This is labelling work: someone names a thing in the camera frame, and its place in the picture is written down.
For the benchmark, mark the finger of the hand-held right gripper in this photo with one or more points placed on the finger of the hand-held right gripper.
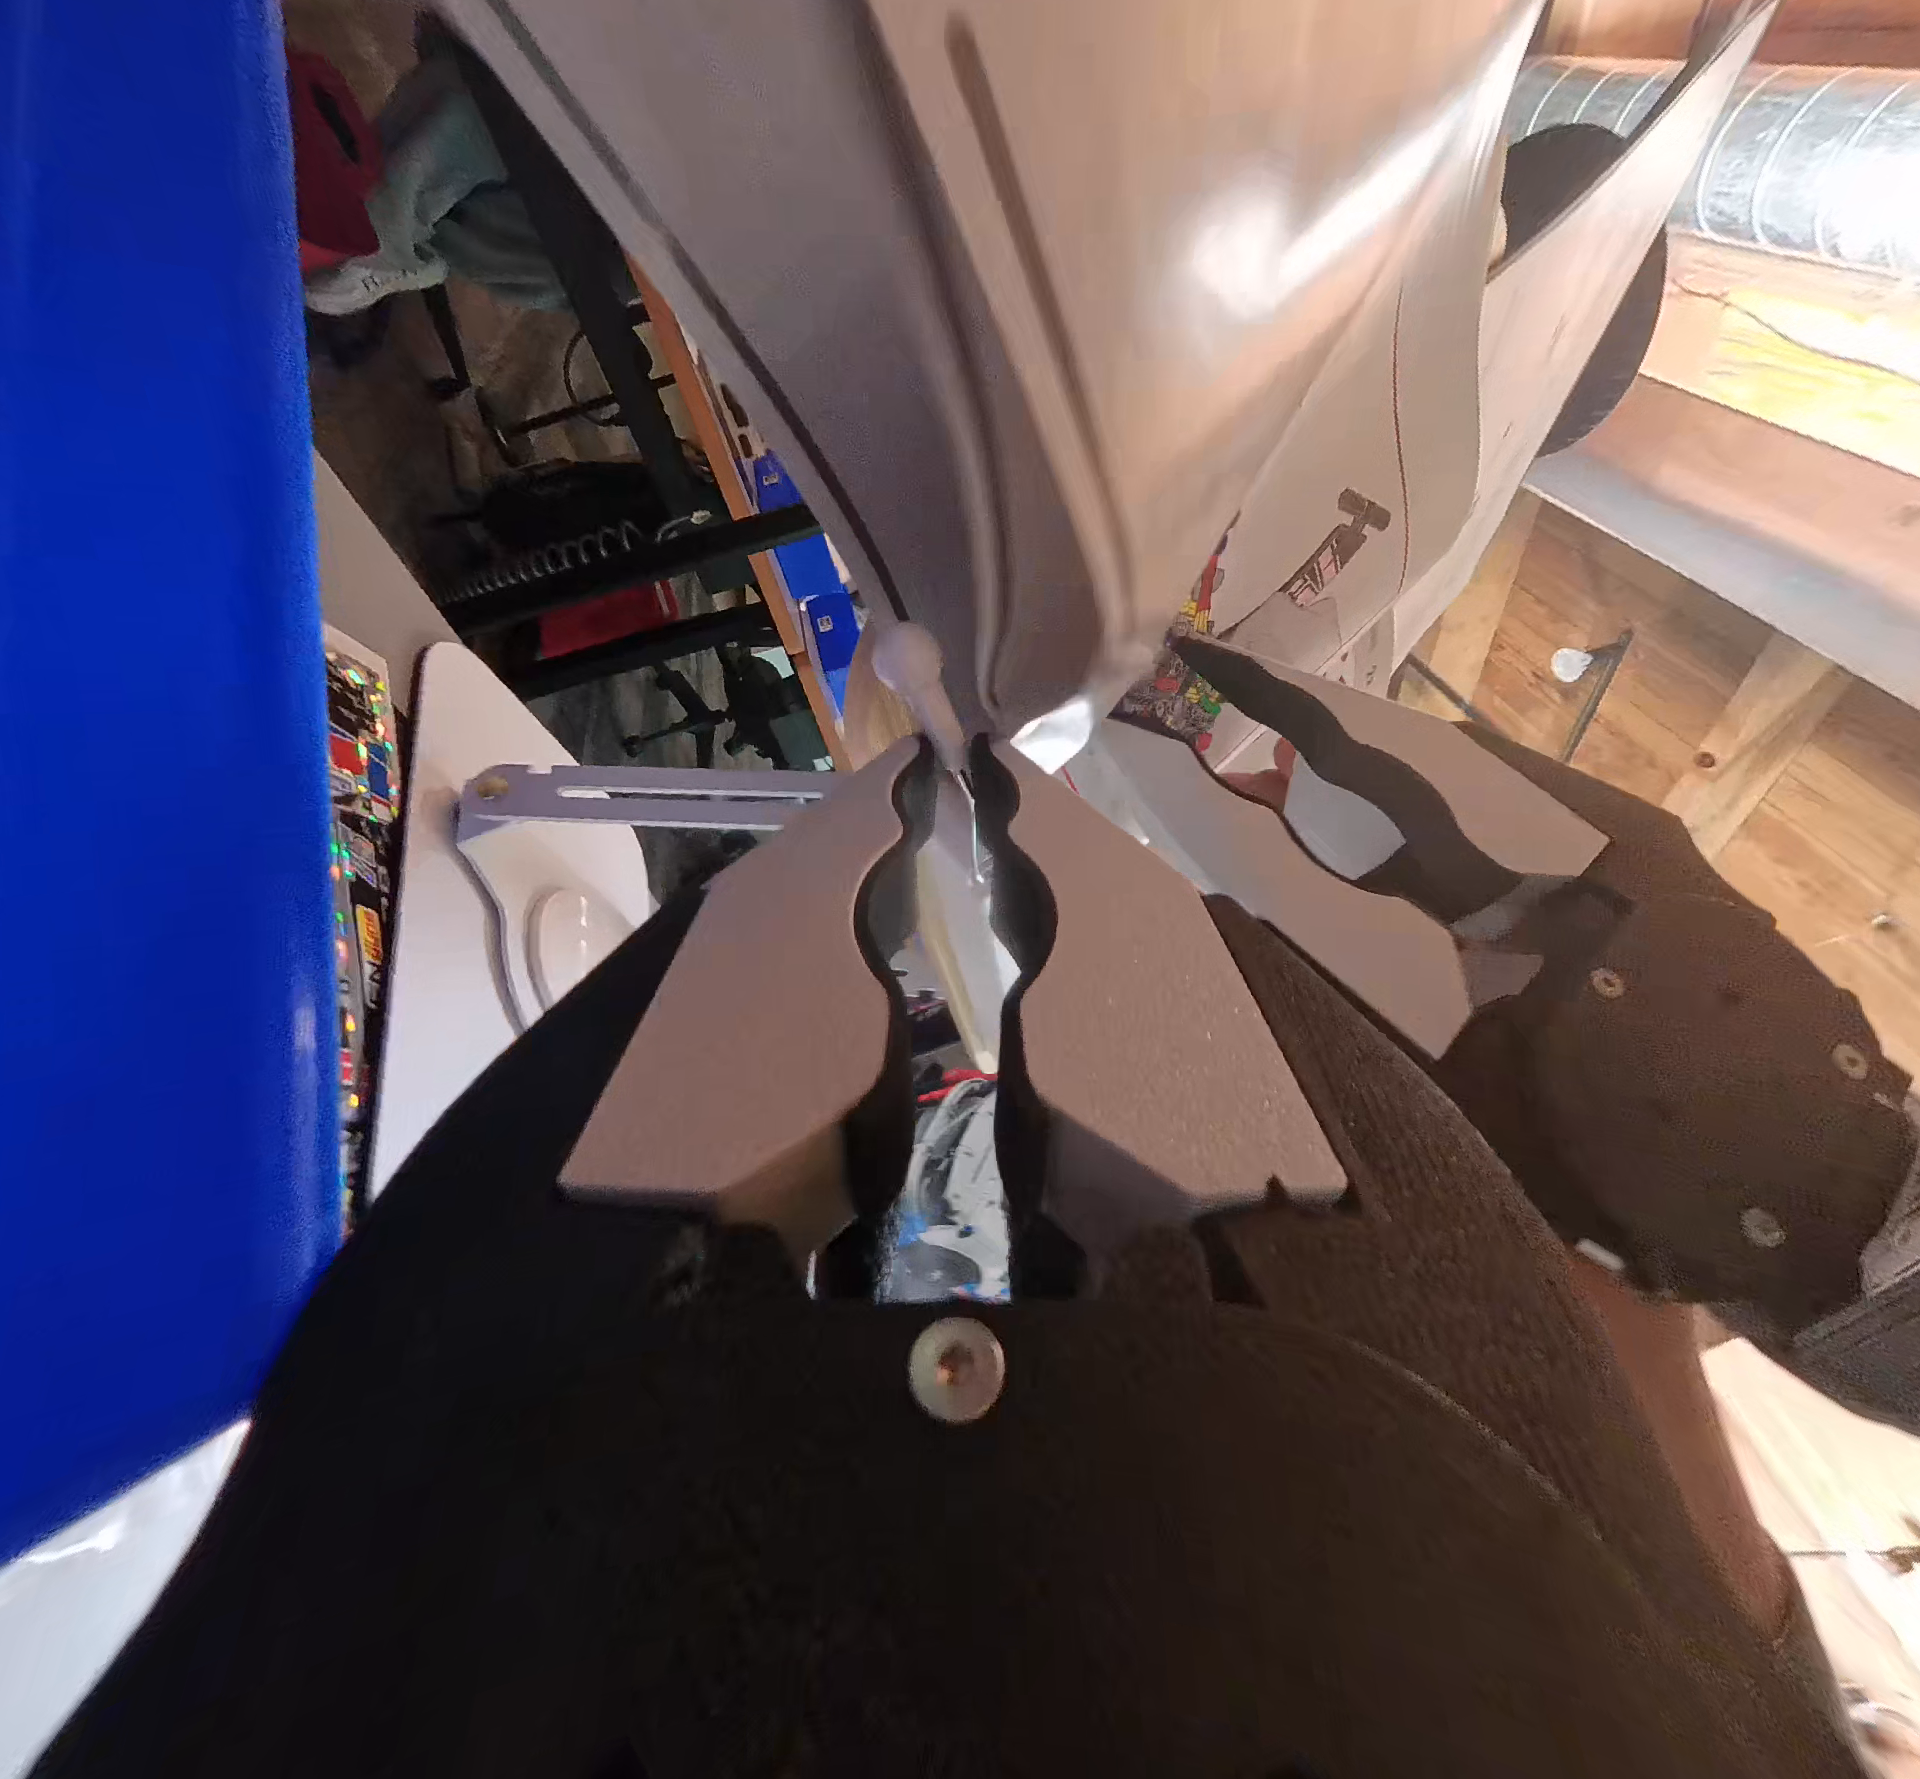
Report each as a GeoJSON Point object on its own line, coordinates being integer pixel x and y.
{"type": "Point", "coordinates": [1351, 953]}
{"type": "Point", "coordinates": [1486, 799]}

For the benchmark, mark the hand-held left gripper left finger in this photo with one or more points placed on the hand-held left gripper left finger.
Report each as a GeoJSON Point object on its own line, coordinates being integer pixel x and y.
{"type": "Point", "coordinates": [719, 1045]}

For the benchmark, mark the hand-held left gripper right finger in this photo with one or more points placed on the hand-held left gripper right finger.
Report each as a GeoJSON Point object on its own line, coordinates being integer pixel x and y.
{"type": "Point", "coordinates": [1170, 1061]}

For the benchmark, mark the white book stand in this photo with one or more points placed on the white book stand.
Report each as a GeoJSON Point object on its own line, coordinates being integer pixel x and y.
{"type": "Point", "coordinates": [450, 909]}

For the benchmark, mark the white instruction booklet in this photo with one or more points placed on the white instruction booklet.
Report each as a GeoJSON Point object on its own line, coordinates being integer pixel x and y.
{"type": "Point", "coordinates": [1126, 234]}

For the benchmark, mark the person's right forearm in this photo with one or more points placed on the person's right forearm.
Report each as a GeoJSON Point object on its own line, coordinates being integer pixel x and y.
{"type": "Point", "coordinates": [1680, 1449]}

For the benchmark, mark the colourful sticker sheet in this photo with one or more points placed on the colourful sticker sheet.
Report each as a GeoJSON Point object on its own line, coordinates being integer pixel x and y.
{"type": "Point", "coordinates": [358, 789]}

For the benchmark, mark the small blue storage bin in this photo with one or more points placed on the small blue storage bin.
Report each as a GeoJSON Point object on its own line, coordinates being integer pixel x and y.
{"type": "Point", "coordinates": [819, 579]}

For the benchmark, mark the wooden workbench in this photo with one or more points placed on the wooden workbench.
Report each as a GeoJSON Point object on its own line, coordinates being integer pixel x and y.
{"type": "Point", "coordinates": [719, 460]}

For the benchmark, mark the black round lamp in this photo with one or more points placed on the black round lamp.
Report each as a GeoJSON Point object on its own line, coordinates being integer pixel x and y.
{"type": "Point", "coordinates": [1553, 181]}

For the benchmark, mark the large blue parts bin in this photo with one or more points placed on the large blue parts bin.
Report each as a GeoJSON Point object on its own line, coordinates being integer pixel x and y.
{"type": "Point", "coordinates": [150, 610]}

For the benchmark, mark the wall light bulb fixture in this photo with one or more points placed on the wall light bulb fixture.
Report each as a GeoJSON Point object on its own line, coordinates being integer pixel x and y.
{"type": "Point", "coordinates": [1570, 664]}

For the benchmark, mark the silver ventilation duct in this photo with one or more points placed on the silver ventilation duct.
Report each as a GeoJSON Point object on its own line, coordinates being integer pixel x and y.
{"type": "Point", "coordinates": [1799, 176]}

